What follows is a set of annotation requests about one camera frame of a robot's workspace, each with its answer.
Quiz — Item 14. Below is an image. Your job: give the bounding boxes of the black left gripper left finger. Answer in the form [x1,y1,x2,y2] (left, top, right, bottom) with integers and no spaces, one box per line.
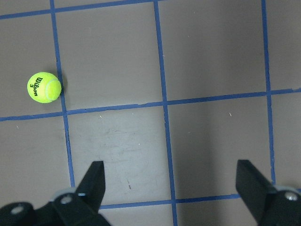
[0,161,110,226]

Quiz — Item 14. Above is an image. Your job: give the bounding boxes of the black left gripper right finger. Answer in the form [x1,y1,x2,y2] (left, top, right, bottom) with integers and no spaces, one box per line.
[236,160,301,226]

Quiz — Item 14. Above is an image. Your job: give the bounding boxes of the yellow tennis ball front left side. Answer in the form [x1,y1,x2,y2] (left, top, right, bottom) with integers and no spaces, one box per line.
[27,72,62,104]

